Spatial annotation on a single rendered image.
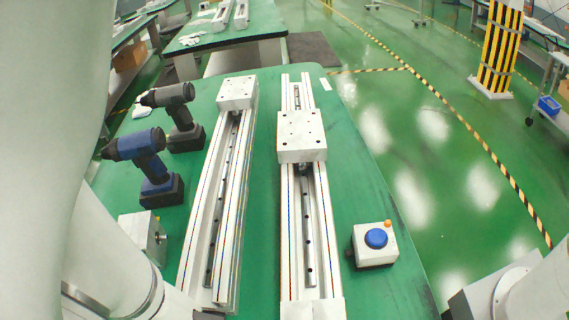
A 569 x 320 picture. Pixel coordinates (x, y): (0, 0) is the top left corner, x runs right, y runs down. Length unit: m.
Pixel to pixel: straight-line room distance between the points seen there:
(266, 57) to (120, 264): 1.91
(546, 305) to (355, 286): 0.38
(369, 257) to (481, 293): 0.24
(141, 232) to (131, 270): 0.36
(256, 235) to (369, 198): 0.28
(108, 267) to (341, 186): 0.58
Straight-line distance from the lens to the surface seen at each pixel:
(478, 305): 0.54
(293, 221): 0.52
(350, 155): 0.77
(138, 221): 0.62
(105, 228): 0.22
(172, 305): 0.31
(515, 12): 3.30
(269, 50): 2.03
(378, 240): 0.52
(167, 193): 0.71
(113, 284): 0.23
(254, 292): 0.56
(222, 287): 0.48
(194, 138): 0.84
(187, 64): 2.10
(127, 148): 0.64
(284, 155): 0.61
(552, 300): 0.49
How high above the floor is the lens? 1.30
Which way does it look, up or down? 43 degrees down
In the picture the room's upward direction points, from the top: 7 degrees counter-clockwise
